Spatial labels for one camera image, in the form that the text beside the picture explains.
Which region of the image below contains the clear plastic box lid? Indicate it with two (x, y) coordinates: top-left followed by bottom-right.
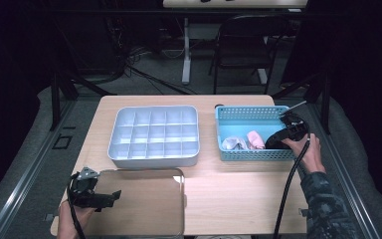
(91, 167), (186, 237)

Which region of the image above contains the left hand-held gripper cable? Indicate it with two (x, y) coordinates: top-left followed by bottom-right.
(66, 173), (88, 239)

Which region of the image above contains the black square floor fitting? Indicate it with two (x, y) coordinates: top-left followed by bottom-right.
(52, 133), (74, 150)

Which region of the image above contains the hand-held gripper cable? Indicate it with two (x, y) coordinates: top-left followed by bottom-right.
(66, 173), (88, 239)
(272, 132), (311, 239)

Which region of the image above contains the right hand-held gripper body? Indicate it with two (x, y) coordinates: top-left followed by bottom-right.
(279, 100), (311, 141)

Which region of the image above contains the aluminium floor rail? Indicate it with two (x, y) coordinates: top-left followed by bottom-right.
(0, 99), (78, 239)
(306, 99), (382, 239)

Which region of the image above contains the white sock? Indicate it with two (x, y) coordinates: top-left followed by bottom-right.
(222, 135), (249, 151)

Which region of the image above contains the right hand-held gripper cable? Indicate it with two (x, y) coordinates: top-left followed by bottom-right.
(272, 132), (311, 239)

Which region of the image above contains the black folding chair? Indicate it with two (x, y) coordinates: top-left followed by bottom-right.
(208, 13), (291, 96)

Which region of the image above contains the black sock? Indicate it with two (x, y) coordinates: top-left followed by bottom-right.
(265, 132), (292, 150)

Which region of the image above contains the person's right hand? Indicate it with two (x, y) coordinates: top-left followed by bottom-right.
(282, 132), (326, 175)

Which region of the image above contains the black metal stand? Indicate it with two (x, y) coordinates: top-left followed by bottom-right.
(49, 71), (117, 132)
(272, 71), (332, 135)

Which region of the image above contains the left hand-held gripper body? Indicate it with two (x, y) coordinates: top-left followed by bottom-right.
(67, 166), (107, 209)

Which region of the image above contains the blue plastic basket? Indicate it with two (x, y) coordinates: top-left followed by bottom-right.
(214, 105), (306, 162)

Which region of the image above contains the bundle of floor cables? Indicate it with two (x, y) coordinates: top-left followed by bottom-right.
(122, 46), (197, 96)

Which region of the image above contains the person's left hand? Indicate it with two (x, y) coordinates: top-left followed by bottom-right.
(57, 198), (96, 239)

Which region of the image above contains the white-legged desk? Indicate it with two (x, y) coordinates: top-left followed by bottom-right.
(162, 0), (307, 86)

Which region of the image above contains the white compartment box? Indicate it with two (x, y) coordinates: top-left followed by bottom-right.
(107, 105), (201, 168)

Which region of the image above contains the pink sock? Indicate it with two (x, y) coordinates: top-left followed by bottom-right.
(247, 129), (267, 150)

